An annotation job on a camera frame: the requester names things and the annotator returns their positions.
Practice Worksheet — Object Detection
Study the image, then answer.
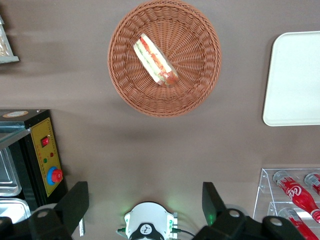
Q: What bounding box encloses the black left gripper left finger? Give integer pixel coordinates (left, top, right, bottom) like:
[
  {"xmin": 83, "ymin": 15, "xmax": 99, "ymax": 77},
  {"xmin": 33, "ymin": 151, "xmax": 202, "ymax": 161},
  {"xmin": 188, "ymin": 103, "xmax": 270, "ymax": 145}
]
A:
[{"xmin": 0, "ymin": 181, "xmax": 90, "ymax": 240}]

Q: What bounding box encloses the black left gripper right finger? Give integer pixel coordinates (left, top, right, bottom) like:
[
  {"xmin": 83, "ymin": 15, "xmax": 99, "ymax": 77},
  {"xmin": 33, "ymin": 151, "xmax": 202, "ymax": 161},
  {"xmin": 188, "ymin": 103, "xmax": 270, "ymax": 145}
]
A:
[{"xmin": 192, "ymin": 181, "xmax": 309, "ymax": 240}]

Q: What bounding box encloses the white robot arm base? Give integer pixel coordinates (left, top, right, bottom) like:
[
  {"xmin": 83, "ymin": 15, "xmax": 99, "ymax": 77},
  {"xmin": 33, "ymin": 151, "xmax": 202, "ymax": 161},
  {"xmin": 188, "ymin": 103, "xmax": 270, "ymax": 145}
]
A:
[{"xmin": 124, "ymin": 201, "xmax": 179, "ymax": 240}]

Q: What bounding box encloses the brown round wicker basket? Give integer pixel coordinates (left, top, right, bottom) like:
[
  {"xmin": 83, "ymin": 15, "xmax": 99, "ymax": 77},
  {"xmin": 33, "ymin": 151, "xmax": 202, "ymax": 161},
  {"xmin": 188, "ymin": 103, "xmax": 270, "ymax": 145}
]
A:
[{"xmin": 107, "ymin": 0, "xmax": 222, "ymax": 118}]

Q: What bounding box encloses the cream plastic tray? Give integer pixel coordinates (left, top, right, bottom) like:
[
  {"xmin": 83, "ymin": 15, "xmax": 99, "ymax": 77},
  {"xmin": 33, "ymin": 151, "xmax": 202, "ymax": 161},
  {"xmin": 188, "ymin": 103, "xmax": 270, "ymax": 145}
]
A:
[{"xmin": 262, "ymin": 30, "xmax": 320, "ymax": 127}]

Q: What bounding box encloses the wrapped triangle sandwich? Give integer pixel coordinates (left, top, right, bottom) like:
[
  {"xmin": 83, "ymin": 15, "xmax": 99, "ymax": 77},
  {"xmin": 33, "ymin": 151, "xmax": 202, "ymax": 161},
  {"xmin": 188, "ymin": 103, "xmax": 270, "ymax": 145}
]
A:
[{"xmin": 132, "ymin": 33, "xmax": 179, "ymax": 88}]

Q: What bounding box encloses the red round control knob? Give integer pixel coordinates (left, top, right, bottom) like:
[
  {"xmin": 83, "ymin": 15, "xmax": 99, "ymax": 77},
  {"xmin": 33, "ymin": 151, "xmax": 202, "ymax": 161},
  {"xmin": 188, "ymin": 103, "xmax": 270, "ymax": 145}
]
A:
[{"xmin": 46, "ymin": 166, "xmax": 64, "ymax": 186}]

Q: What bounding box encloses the clear acrylic bottle rack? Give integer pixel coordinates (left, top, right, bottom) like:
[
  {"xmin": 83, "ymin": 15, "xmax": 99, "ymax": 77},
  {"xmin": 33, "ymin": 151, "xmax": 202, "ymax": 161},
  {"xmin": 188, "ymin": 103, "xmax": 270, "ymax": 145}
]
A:
[{"xmin": 252, "ymin": 167, "xmax": 320, "ymax": 240}]

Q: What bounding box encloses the silver metal pan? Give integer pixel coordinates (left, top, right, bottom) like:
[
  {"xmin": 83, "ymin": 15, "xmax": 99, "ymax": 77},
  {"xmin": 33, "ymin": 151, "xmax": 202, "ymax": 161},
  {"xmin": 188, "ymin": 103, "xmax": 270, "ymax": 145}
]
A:
[
  {"xmin": 0, "ymin": 147, "xmax": 22, "ymax": 197},
  {"xmin": 0, "ymin": 198, "xmax": 32, "ymax": 225}
]

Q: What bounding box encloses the red cola bottle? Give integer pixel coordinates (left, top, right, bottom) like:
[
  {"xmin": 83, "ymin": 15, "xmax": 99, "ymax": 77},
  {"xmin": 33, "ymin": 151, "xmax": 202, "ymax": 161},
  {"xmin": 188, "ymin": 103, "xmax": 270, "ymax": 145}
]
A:
[
  {"xmin": 272, "ymin": 170, "xmax": 320, "ymax": 224},
  {"xmin": 303, "ymin": 172, "xmax": 320, "ymax": 196},
  {"xmin": 277, "ymin": 207, "xmax": 320, "ymax": 240}
]

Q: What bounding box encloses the black food warmer cabinet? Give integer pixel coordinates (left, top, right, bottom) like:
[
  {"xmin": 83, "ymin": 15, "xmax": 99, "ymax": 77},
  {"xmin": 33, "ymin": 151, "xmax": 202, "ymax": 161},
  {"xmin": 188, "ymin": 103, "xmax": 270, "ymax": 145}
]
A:
[{"xmin": 0, "ymin": 109, "xmax": 68, "ymax": 225}]

